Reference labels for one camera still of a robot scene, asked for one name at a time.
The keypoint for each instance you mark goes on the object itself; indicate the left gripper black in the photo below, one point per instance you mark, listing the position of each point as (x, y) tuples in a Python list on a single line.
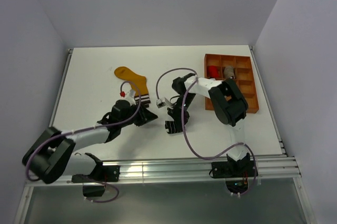
[(145, 116)]

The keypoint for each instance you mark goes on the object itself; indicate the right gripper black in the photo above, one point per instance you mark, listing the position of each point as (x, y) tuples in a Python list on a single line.
[(175, 114)]

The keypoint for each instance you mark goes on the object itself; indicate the black white striped sock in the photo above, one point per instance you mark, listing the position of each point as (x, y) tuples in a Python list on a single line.
[(173, 127)]

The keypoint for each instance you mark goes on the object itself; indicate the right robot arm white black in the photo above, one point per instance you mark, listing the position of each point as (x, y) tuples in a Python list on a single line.
[(228, 103)]

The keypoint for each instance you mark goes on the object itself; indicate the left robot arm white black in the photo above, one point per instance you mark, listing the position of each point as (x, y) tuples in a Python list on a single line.
[(55, 152)]

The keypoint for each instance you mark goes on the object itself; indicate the mustard yellow sock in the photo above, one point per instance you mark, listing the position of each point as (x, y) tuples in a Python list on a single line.
[(139, 84)]

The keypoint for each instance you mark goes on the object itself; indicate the red rolled sock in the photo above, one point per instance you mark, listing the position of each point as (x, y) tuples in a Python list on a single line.
[(212, 72)]

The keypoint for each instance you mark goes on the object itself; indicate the brown grey rolled sock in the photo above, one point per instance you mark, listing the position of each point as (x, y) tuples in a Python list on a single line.
[(228, 72)]

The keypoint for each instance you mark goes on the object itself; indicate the orange compartment tray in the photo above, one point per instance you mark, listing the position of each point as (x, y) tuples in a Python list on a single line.
[(243, 75)]

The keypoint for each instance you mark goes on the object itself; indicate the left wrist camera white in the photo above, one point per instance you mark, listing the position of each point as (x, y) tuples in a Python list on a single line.
[(129, 96)]

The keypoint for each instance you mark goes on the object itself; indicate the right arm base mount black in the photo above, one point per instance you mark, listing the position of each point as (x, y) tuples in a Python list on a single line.
[(234, 170)]

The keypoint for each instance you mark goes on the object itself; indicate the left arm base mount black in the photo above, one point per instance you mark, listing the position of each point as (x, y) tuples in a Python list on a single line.
[(102, 176)]

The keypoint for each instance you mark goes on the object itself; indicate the aluminium front rail frame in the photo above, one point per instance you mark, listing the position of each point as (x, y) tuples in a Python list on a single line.
[(174, 191)]

